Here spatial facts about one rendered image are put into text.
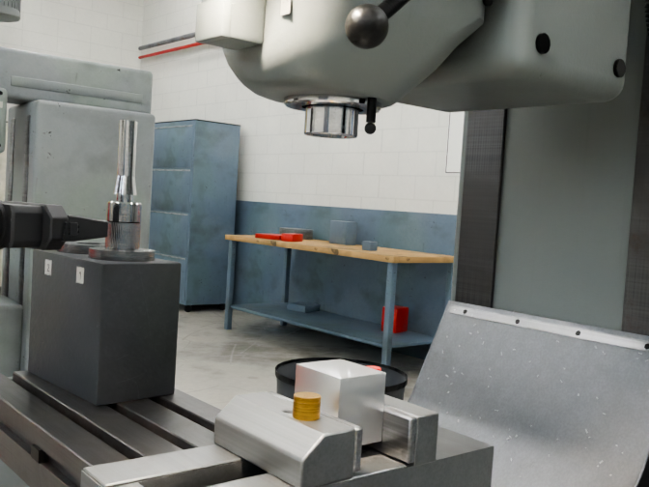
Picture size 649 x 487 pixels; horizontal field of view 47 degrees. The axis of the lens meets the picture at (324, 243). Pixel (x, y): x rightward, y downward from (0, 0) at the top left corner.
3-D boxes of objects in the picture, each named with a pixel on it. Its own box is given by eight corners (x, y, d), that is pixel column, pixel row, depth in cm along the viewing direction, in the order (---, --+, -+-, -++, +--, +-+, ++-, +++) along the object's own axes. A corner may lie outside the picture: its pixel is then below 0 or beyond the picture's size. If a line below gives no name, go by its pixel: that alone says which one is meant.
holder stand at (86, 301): (95, 407, 97) (102, 253, 96) (26, 372, 113) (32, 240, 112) (175, 394, 106) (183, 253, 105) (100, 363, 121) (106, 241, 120)
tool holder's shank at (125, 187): (108, 201, 103) (112, 119, 103) (119, 201, 106) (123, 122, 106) (129, 202, 103) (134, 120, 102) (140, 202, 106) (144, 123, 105)
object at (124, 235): (98, 247, 103) (100, 208, 103) (114, 246, 108) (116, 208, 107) (130, 250, 102) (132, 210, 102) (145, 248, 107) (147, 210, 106)
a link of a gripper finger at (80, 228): (103, 241, 96) (62, 241, 91) (104, 215, 96) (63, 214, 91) (111, 242, 95) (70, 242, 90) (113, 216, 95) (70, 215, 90)
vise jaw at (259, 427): (300, 491, 55) (303, 438, 55) (212, 443, 65) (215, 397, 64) (360, 476, 59) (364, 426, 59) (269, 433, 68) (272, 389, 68)
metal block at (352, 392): (335, 450, 61) (340, 378, 61) (291, 431, 66) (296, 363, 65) (381, 441, 64) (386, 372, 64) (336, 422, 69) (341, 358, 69)
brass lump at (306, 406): (303, 422, 58) (304, 400, 58) (286, 415, 60) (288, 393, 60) (324, 418, 60) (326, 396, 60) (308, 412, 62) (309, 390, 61)
